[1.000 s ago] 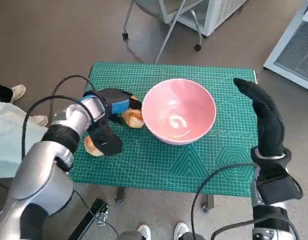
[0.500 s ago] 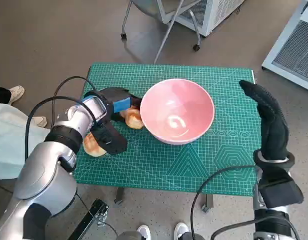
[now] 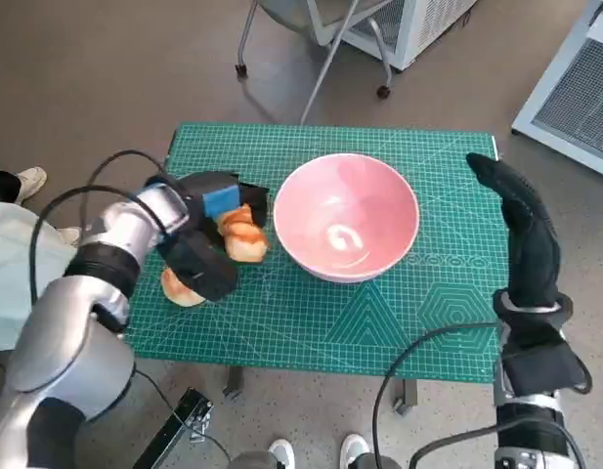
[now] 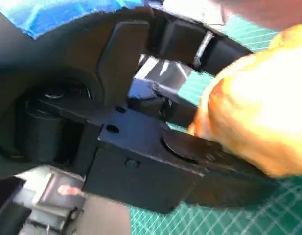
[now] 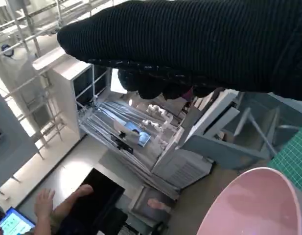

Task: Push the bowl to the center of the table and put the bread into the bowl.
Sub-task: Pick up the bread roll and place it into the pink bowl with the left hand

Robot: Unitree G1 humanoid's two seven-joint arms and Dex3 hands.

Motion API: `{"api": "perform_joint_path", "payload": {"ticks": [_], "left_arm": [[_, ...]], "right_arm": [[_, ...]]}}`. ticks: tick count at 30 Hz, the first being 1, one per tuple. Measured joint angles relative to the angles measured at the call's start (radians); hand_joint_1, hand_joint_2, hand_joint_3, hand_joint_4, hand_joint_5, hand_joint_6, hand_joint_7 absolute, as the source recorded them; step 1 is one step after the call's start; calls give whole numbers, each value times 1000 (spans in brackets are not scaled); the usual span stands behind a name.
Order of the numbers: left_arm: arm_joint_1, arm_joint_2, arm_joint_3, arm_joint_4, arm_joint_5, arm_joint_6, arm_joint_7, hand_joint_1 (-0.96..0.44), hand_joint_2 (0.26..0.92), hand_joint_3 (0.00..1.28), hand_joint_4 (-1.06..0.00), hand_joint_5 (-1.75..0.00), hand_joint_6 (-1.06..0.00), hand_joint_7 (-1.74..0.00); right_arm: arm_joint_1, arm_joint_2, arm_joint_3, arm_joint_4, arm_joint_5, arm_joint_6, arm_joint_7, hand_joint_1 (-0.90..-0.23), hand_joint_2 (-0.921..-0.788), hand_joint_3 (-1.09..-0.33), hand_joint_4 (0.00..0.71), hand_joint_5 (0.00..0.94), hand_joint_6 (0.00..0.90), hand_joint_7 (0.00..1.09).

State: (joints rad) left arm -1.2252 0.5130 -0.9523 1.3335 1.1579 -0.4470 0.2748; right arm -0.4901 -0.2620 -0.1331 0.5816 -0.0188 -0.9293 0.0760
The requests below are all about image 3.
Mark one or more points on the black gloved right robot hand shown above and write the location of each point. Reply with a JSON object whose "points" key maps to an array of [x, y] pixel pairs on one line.
{"points": [[533, 254]]}

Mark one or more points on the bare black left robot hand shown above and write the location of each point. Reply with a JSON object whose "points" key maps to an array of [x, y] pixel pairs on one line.
{"points": [[208, 190]]}

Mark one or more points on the long twisted bread loaf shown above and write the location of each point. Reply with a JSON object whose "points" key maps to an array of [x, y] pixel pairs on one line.
{"points": [[245, 242]]}

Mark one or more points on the round bread bun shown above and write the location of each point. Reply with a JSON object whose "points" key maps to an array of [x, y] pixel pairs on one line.
{"points": [[176, 290]]}

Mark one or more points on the pink bowl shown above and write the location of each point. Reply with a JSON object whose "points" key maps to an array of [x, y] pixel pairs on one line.
{"points": [[347, 210]]}

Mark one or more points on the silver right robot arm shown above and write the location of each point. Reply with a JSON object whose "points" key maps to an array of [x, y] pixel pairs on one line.
{"points": [[530, 420]]}

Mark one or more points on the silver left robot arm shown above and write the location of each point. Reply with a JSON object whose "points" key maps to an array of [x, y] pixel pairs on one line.
{"points": [[71, 332]]}

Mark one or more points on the person's beige shoe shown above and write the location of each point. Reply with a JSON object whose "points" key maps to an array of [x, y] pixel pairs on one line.
{"points": [[33, 181], [71, 236]]}

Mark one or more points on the green cutting mat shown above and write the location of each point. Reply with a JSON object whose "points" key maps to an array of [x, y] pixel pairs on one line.
{"points": [[301, 322]]}

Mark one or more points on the white cabinet with mesh panel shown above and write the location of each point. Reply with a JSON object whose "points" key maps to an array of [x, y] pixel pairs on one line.
{"points": [[418, 29], [574, 98]]}

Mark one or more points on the black table leg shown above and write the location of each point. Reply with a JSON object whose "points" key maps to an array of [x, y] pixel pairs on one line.
{"points": [[406, 396], [234, 381]]}

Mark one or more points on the grey chair with casters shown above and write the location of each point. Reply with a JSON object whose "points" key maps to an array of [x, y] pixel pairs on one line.
{"points": [[350, 34]]}

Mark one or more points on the person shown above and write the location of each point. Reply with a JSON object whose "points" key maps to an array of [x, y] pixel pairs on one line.
{"points": [[12, 273]]}

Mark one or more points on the white shoe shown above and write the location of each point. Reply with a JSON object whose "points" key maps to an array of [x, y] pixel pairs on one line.
{"points": [[281, 454], [352, 452]]}

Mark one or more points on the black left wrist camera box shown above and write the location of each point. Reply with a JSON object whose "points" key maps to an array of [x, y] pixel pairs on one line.
{"points": [[201, 268]]}

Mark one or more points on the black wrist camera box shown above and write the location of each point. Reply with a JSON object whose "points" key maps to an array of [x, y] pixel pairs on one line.
{"points": [[545, 364], [201, 268]]}

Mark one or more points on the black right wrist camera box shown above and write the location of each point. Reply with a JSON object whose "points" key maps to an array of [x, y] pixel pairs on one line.
{"points": [[545, 364]]}

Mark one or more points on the black metal bracket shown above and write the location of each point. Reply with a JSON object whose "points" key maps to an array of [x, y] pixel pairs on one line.
{"points": [[184, 420]]}

